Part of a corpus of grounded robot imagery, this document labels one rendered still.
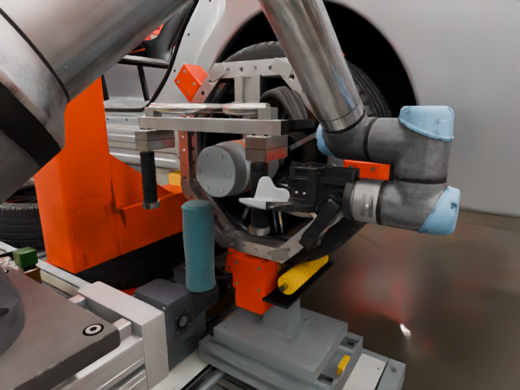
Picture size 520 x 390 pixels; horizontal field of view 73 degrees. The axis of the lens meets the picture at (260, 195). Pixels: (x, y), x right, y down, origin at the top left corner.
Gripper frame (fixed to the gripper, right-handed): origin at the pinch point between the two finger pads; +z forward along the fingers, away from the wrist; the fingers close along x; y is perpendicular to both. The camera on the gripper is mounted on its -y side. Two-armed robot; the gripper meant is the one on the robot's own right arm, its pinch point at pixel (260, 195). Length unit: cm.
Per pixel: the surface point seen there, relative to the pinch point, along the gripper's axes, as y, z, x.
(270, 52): 31.9, 15.5, -28.8
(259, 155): 8.3, -0.9, 1.5
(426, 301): -83, -21, -129
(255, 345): -60, 19, -26
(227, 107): 17.3, 9.9, -2.2
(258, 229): -6.7, -0.8, 2.0
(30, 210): -34, 156, -21
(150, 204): -6.8, 32.6, 1.5
